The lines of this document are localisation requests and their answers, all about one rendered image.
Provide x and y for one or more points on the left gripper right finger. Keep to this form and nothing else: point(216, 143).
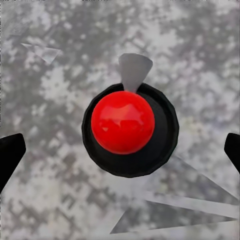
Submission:
point(232, 149)

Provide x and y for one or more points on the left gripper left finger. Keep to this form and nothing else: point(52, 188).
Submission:
point(12, 150)

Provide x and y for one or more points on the pesticide atomizer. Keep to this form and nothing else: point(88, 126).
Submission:
point(130, 129)

